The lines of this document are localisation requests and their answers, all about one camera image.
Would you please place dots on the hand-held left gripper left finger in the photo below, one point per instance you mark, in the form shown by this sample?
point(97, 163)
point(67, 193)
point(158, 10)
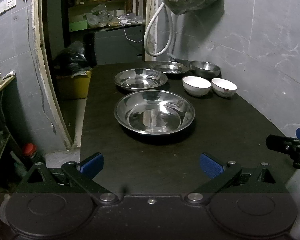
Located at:
point(91, 165)

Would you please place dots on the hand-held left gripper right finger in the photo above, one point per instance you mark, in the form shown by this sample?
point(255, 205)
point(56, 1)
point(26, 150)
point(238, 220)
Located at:
point(211, 166)

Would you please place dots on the large stainless steel plate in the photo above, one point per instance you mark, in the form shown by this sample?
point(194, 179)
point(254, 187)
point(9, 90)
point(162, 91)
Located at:
point(155, 115)

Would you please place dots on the white red-rimmed ceramic bowl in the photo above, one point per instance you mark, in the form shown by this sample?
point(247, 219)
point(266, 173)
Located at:
point(223, 86)
point(196, 85)

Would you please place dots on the stainless steel bowl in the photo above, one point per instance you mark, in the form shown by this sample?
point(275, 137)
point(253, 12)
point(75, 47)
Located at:
point(204, 67)

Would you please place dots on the red-capped dark bottle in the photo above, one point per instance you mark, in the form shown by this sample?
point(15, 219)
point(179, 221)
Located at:
point(30, 151)

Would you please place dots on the green plastic bottle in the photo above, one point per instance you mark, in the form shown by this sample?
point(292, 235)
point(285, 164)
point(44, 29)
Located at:
point(20, 169)

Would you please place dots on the yellow bin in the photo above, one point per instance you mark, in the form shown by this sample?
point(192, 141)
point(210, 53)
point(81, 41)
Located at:
point(76, 85)

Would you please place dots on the black garbage bag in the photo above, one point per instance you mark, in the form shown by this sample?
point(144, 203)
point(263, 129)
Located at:
point(70, 57)

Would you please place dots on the wooden shelf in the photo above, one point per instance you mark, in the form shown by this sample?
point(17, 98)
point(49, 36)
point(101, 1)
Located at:
point(2, 86)

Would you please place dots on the dark grey cabinet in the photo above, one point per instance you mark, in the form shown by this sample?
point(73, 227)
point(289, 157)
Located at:
point(117, 47)

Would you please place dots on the white spoon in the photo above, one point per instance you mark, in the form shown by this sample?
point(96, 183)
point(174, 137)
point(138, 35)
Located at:
point(8, 75)

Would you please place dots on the green box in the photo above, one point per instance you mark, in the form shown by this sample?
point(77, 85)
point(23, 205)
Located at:
point(78, 26)

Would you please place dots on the pile of clear plastic bags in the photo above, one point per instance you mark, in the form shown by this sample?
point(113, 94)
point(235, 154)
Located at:
point(110, 16)

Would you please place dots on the white wall switch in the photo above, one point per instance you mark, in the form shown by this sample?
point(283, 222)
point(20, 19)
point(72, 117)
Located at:
point(6, 4)

